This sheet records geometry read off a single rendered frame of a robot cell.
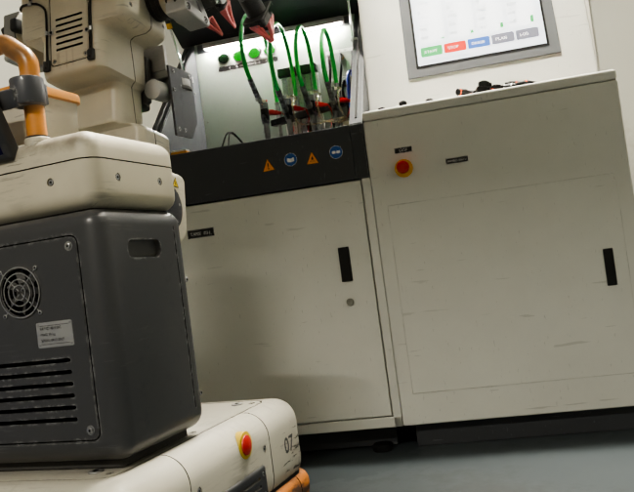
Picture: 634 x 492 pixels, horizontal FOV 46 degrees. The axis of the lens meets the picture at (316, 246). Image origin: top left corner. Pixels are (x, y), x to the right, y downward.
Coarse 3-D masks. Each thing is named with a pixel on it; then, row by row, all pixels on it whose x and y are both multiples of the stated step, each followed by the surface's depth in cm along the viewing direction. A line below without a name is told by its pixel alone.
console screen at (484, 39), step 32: (416, 0) 241; (448, 0) 238; (480, 0) 236; (512, 0) 233; (544, 0) 231; (416, 32) 238; (448, 32) 236; (480, 32) 233; (512, 32) 231; (544, 32) 228; (416, 64) 236; (448, 64) 233; (480, 64) 231
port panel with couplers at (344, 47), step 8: (344, 40) 268; (336, 48) 269; (344, 48) 268; (352, 48) 268; (336, 56) 269; (344, 56) 268; (336, 64) 269; (344, 64) 268; (344, 72) 268; (344, 88) 268; (328, 96) 270; (344, 112) 268
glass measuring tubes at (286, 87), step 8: (304, 64) 268; (280, 72) 270; (288, 72) 269; (304, 72) 268; (280, 80) 272; (288, 80) 272; (296, 80) 271; (304, 80) 269; (312, 80) 268; (288, 88) 272; (312, 88) 268; (320, 96) 270; (304, 104) 269; (304, 120) 271; (296, 128) 271; (304, 128) 271
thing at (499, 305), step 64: (384, 0) 244; (576, 0) 229; (384, 64) 239; (512, 64) 229; (576, 64) 224; (384, 128) 212; (448, 128) 208; (512, 128) 205; (576, 128) 201; (384, 192) 212; (448, 192) 208; (512, 192) 204; (576, 192) 201; (384, 256) 212; (448, 256) 208; (512, 256) 204; (576, 256) 201; (448, 320) 208; (512, 320) 204; (576, 320) 201; (448, 384) 208; (512, 384) 204; (576, 384) 201
